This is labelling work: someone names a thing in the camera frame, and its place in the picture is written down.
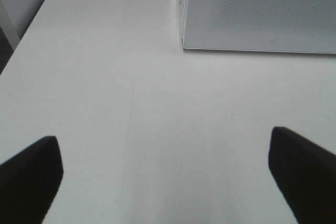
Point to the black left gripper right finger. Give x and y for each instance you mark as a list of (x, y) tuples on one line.
[(305, 175)]

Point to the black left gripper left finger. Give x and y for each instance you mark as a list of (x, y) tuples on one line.
[(30, 181)]

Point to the white microwave door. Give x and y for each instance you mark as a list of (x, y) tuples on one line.
[(303, 26)]

